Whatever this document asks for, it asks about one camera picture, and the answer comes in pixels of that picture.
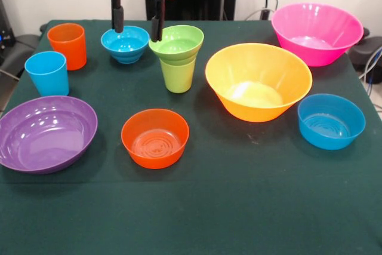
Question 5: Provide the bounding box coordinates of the green stepped bowl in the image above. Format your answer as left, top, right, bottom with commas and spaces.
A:
148, 24, 205, 66

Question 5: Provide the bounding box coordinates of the orange round bowl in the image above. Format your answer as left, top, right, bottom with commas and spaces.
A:
121, 108, 190, 170

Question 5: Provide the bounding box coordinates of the light blue stepped bowl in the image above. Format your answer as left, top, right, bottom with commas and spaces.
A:
100, 25, 150, 64

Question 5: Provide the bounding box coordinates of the green plastic cup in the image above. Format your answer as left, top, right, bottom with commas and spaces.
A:
160, 57, 197, 94

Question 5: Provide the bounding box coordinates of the orange plastic cup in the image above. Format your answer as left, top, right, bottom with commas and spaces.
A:
47, 23, 88, 72

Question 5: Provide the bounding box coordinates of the blue plastic cup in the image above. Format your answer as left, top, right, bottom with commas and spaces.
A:
24, 51, 70, 97

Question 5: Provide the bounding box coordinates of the large yellow-orange bowl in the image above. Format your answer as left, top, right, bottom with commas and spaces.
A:
205, 42, 313, 123

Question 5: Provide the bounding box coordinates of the black computer case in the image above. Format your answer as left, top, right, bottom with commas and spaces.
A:
0, 0, 16, 65

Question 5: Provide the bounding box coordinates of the large purple bowl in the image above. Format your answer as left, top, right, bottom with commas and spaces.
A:
0, 95, 98, 175

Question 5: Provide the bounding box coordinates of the large pink bowl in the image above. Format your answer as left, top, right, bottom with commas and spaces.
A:
270, 2, 365, 67

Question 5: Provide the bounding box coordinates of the dark green tablecloth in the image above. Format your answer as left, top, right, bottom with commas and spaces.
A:
0, 19, 382, 255

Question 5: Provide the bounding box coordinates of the blue round bowl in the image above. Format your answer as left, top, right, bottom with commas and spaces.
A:
297, 93, 366, 150

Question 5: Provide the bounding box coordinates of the black equipment base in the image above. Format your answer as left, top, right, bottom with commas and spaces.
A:
347, 26, 382, 72

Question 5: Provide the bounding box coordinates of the white cable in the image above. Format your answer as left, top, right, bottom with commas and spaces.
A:
243, 8, 274, 20

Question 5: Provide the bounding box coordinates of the grey cable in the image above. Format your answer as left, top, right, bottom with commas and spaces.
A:
358, 44, 382, 88

